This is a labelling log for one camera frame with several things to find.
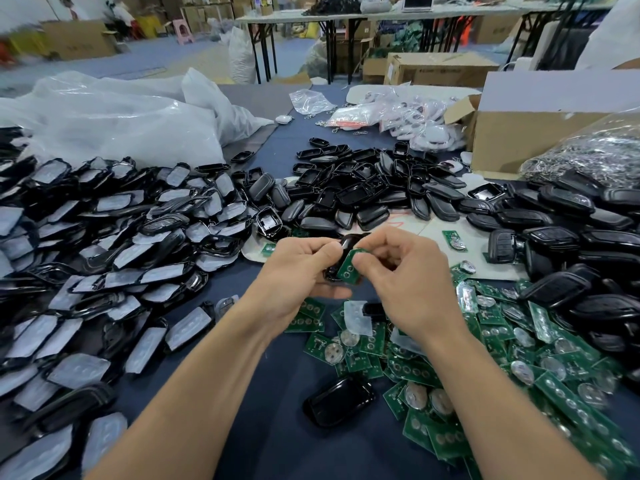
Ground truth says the clear bag with red label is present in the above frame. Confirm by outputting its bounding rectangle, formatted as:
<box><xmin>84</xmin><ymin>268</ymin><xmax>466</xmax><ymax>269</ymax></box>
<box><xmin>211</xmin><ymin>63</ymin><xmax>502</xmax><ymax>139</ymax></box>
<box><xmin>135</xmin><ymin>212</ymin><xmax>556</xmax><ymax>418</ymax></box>
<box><xmin>322</xmin><ymin>103</ymin><xmax>383</xmax><ymax>129</ymax></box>

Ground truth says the tan cardboard box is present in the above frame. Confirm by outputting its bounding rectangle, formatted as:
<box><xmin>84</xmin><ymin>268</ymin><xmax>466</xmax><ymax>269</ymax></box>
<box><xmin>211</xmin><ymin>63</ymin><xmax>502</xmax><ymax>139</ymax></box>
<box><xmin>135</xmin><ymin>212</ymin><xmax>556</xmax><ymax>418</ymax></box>
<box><xmin>42</xmin><ymin>19</ymin><xmax>119</xmax><ymax>61</ymax></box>

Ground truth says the white sack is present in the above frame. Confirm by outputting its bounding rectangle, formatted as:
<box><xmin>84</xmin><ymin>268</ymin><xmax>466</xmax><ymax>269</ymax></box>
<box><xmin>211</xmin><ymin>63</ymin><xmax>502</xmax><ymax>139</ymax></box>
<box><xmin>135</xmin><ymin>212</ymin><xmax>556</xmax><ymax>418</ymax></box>
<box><xmin>225</xmin><ymin>27</ymin><xmax>258</xmax><ymax>86</ymax></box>

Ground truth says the large open cardboard box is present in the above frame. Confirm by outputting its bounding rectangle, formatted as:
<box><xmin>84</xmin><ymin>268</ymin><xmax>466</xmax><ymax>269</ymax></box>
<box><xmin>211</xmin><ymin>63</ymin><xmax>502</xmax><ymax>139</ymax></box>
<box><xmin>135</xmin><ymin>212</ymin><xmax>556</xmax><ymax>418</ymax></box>
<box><xmin>443</xmin><ymin>69</ymin><xmax>640</xmax><ymax>181</ymax></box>

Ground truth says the large white plastic bag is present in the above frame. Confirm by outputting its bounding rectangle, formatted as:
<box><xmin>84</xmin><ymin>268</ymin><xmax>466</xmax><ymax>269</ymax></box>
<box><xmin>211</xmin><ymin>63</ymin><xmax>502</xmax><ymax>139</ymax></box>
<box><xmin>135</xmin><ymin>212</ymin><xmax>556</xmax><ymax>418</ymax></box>
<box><xmin>0</xmin><ymin>69</ymin><xmax>273</xmax><ymax>168</ymax></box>

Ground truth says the long white table top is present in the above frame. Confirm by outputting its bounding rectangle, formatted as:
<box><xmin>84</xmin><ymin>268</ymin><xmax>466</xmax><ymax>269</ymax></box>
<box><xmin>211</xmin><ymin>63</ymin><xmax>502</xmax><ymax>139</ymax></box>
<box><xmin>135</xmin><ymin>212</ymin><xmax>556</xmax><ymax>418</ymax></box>
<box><xmin>235</xmin><ymin>5</ymin><xmax>611</xmax><ymax>24</ymax></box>

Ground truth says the small green circuit board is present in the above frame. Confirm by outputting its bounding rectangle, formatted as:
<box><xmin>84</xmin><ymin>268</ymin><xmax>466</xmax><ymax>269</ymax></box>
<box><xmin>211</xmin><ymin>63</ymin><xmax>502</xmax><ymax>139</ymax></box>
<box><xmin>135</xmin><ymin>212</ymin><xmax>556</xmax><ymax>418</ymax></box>
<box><xmin>335</xmin><ymin>249</ymin><xmax>366</xmax><ymax>286</ymax></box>

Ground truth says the clear plastic film piece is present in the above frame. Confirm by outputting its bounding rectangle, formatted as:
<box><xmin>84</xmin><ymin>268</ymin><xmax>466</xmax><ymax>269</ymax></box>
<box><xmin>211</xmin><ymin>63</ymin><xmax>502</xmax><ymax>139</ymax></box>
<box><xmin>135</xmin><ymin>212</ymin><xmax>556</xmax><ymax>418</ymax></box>
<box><xmin>343</xmin><ymin>299</ymin><xmax>373</xmax><ymax>336</ymax></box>

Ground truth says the person's right hand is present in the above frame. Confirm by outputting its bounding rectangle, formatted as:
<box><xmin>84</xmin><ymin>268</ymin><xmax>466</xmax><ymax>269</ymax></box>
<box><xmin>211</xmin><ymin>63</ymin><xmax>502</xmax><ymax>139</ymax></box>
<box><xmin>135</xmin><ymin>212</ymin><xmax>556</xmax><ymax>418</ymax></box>
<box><xmin>352</xmin><ymin>225</ymin><xmax>469</xmax><ymax>348</ymax></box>

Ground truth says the pile of black shell halves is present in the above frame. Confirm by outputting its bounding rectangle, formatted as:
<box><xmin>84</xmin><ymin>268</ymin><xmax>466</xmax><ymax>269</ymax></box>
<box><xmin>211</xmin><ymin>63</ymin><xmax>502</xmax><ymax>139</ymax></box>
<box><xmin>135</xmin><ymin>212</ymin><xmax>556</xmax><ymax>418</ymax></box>
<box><xmin>250</xmin><ymin>137</ymin><xmax>511</xmax><ymax>241</ymax></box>

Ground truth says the pile of assembled black fobs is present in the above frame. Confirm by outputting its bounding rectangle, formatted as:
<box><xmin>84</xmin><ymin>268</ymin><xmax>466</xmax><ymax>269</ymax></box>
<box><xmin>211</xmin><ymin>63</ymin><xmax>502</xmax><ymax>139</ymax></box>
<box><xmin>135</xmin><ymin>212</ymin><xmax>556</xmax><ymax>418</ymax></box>
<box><xmin>485</xmin><ymin>173</ymin><xmax>640</xmax><ymax>391</ymax></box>

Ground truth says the brown cardboard box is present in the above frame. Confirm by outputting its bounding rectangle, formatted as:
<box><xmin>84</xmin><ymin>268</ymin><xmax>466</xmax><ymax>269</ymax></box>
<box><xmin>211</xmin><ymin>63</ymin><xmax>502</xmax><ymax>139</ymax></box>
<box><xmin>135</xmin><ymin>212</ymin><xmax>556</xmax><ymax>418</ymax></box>
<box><xmin>385</xmin><ymin>51</ymin><xmax>499</xmax><ymax>89</ymax></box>

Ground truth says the person's left hand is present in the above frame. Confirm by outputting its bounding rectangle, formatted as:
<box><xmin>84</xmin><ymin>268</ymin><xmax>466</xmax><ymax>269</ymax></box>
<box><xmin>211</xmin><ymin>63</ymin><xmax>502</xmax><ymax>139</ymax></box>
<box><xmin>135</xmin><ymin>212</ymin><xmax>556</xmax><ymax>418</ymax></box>
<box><xmin>240</xmin><ymin>237</ymin><xmax>353</xmax><ymax>336</ymax></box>

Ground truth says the heap of black parts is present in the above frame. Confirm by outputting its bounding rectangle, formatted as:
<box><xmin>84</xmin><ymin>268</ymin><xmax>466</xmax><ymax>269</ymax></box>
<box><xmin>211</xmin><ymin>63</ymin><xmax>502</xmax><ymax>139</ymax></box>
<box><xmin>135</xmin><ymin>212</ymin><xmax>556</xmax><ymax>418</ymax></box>
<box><xmin>305</xmin><ymin>0</ymin><xmax>363</xmax><ymax>16</ymax></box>

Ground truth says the pile of green circuit boards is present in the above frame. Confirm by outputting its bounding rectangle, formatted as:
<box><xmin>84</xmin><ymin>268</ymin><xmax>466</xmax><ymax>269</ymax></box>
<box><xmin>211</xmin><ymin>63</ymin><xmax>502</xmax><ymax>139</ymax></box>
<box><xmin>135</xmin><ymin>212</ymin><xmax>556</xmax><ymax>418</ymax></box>
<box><xmin>260</xmin><ymin>229</ymin><xmax>640</xmax><ymax>480</ymax></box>

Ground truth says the black metal table frame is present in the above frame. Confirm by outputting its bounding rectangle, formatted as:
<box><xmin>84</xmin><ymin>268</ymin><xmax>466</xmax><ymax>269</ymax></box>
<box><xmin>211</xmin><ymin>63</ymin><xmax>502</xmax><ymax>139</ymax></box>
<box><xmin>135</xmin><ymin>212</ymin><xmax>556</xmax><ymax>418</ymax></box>
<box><xmin>245</xmin><ymin>15</ymin><xmax>366</xmax><ymax>84</ymax></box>

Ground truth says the pile of shells with pads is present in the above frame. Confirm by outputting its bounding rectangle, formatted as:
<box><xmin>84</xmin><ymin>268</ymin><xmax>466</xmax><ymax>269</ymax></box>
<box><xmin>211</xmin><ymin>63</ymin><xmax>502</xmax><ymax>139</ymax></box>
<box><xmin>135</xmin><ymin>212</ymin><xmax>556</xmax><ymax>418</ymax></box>
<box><xmin>0</xmin><ymin>125</ymin><xmax>266</xmax><ymax>480</ymax></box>

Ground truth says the person's right forearm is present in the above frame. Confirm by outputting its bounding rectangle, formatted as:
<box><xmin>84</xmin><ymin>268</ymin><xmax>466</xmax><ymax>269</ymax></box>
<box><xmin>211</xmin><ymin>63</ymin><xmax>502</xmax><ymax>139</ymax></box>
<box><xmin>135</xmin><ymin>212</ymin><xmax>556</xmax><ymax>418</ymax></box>
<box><xmin>425</xmin><ymin>325</ymin><xmax>601</xmax><ymax>480</ymax></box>

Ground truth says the heap of clear parts bags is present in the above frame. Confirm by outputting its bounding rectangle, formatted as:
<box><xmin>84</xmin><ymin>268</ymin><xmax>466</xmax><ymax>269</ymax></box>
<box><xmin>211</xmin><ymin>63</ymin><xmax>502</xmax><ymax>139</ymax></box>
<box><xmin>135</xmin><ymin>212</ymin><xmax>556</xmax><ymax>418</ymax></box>
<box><xmin>378</xmin><ymin>89</ymin><xmax>466</xmax><ymax>153</ymax></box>

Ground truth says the person's left forearm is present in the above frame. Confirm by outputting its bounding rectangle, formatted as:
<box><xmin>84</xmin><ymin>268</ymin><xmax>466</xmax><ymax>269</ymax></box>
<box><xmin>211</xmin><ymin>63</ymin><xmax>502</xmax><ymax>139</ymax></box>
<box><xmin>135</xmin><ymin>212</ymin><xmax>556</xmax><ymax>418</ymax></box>
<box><xmin>88</xmin><ymin>315</ymin><xmax>276</xmax><ymax>480</ymax></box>

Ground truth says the small crumpled clear plastic bag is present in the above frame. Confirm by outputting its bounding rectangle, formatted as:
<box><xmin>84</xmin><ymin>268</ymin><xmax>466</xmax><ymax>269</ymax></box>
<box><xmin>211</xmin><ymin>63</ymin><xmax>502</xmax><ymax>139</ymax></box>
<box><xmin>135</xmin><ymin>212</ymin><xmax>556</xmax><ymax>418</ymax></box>
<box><xmin>290</xmin><ymin>89</ymin><xmax>338</xmax><ymax>118</ymax></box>

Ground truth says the lone glossy black shell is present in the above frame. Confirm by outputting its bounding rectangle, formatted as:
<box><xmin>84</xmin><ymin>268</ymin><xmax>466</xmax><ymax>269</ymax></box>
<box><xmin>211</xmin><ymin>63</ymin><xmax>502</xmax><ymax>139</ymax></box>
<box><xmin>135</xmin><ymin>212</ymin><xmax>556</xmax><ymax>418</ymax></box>
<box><xmin>303</xmin><ymin>373</ymin><xmax>379</xmax><ymax>429</ymax></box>

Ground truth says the clear bag of metal parts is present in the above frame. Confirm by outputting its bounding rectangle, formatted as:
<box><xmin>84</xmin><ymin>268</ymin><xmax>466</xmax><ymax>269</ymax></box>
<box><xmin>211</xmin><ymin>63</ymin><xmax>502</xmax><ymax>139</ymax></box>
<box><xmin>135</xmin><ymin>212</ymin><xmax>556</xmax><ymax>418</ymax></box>
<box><xmin>520</xmin><ymin>115</ymin><xmax>640</xmax><ymax>191</ymax></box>

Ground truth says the pink plastic stool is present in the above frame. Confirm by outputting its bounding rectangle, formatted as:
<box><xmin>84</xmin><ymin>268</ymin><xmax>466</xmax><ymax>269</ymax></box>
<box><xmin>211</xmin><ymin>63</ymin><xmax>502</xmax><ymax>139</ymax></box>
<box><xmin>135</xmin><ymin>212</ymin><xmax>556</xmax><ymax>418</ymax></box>
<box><xmin>172</xmin><ymin>19</ymin><xmax>195</xmax><ymax>46</ymax></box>

